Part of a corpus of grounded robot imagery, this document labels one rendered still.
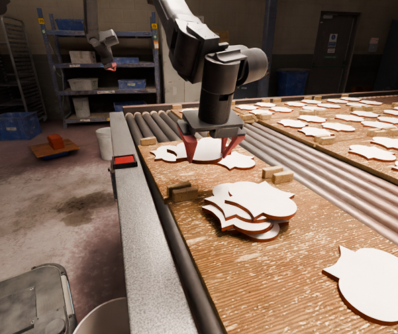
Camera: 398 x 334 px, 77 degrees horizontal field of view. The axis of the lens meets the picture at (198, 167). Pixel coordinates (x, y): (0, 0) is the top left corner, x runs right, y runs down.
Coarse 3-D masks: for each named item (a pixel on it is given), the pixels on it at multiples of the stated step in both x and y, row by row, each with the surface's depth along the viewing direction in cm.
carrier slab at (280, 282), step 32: (288, 192) 62; (192, 224) 50; (320, 224) 50; (352, 224) 50; (192, 256) 42; (224, 256) 42; (256, 256) 42; (288, 256) 42; (320, 256) 42; (224, 288) 36; (256, 288) 36; (288, 288) 36; (320, 288) 36; (224, 320) 32; (256, 320) 32; (288, 320) 32; (320, 320) 32; (352, 320) 32
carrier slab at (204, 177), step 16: (160, 144) 94; (176, 144) 94; (144, 160) 80; (256, 160) 80; (160, 176) 70; (176, 176) 70; (192, 176) 70; (208, 176) 70; (224, 176) 70; (240, 176) 70; (256, 176) 70; (160, 192) 62; (208, 192) 63
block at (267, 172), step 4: (264, 168) 68; (268, 168) 68; (272, 168) 68; (276, 168) 68; (280, 168) 69; (264, 172) 68; (268, 172) 68; (272, 172) 68; (276, 172) 69; (264, 176) 68; (268, 176) 68
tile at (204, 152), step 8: (200, 144) 60; (208, 144) 60; (216, 144) 60; (168, 152) 58; (176, 152) 55; (184, 152) 55; (200, 152) 54; (208, 152) 54; (216, 152) 54; (176, 160) 51; (184, 160) 52; (192, 160) 51; (200, 160) 50; (208, 160) 50; (216, 160) 51
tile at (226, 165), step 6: (228, 156) 80; (234, 156) 80; (240, 156) 80; (246, 156) 80; (252, 156) 80; (222, 162) 76; (228, 162) 76; (234, 162) 76; (240, 162) 76; (246, 162) 76; (252, 162) 76; (228, 168) 73; (234, 168) 74; (240, 168) 73; (246, 168) 73
